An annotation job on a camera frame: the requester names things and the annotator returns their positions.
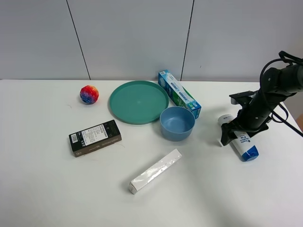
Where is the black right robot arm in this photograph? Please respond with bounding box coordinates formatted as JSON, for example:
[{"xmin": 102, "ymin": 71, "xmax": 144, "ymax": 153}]
[{"xmin": 221, "ymin": 64, "xmax": 303, "ymax": 146}]

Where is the black cable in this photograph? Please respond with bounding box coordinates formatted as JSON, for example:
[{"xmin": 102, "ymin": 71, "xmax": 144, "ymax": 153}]
[{"xmin": 259, "ymin": 51, "xmax": 303, "ymax": 138}]

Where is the black labelled box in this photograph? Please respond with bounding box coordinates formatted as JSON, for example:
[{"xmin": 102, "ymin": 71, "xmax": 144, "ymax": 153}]
[{"xmin": 69, "ymin": 120, "xmax": 122, "ymax": 157}]

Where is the white long box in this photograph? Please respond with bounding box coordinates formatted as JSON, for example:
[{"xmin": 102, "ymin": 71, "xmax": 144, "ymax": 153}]
[{"xmin": 129, "ymin": 149, "xmax": 182, "ymax": 194}]

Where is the blue green toothpaste box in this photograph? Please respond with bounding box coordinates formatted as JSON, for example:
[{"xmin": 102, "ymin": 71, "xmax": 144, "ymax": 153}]
[{"xmin": 158, "ymin": 70, "xmax": 202, "ymax": 119}]

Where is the white blue shampoo bottle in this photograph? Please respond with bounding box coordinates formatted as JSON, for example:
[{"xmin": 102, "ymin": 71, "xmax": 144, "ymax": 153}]
[{"xmin": 217, "ymin": 114, "xmax": 260, "ymax": 162}]

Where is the cardboard box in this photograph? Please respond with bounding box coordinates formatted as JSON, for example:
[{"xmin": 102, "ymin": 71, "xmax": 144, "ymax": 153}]
[{"xmin": 295, "ymin": 116, "xmax": 303, "ymax": 132}]

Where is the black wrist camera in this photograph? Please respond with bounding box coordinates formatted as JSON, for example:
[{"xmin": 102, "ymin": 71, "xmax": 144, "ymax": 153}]
[{"xmin": 229, "ymin": 91, "xmax": 256, "ymax": 106}]

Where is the teal round plate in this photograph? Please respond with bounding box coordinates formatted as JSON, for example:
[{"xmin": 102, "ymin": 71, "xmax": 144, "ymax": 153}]
[{"xmin": 108, "ymin": 80, "xmax": 169, "ymax": 125}]

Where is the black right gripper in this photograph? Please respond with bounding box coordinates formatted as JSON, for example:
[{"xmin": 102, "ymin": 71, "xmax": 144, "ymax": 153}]
[{"xmin": 221, "ymin": 93, "xmax": 279, "ymax": 146}]

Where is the multicolour spiky ball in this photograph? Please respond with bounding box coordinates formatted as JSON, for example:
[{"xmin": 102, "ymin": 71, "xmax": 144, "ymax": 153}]
[{"xmin": 80, "ymin": 85, "xmax": 99, "ymax": 105}]

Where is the blue plastic bowl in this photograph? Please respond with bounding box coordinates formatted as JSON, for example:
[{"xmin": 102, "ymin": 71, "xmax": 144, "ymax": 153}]
[{"xmin": 160, "ymin": 106, "xmax": 196, "ymax": 141}]

